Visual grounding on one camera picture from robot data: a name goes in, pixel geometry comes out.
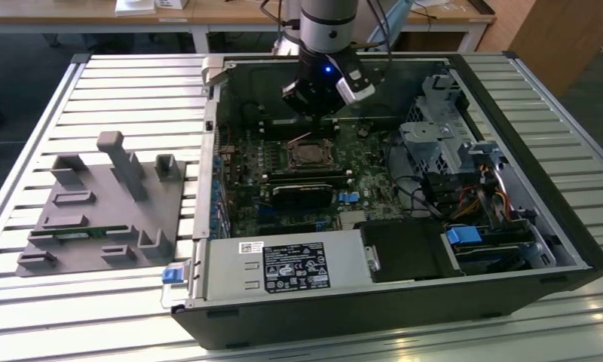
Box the black RAM slot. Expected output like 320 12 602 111
261 124 398 133
258 117 398 127
265 170 350 179
266 176 350 187

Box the silver power supply with label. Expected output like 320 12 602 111
194 232 372 302

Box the grey metal disk cage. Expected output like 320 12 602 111
400 73 484 174

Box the silver CPU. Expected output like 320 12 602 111
296 145 326 162

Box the black open PC case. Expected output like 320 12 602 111
169 52 603 350

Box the black graphics card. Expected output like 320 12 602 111
269 183 334 211

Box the hard disk in blue carrier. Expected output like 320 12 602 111
445 225 529 272

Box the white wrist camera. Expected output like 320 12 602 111
334 56 380 106

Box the blue case latch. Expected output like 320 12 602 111
161 263 190 286

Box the black CPU socket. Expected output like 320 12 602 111
282 138 341 170

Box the green RAM stick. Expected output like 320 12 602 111
29 225 132 239

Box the silver chipset heatsink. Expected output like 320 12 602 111
340 210 372 229

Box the grey parts rack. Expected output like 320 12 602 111
15 130 190 278

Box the wooden desk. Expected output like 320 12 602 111
0 0 497 54

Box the metal socket cover frame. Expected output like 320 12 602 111
285 139 337 169

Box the wooden cabinet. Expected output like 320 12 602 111
477 0 603 97

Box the green motherboard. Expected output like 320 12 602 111
213 124 409 241

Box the coloured wire bundle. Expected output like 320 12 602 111
452 188 516 222

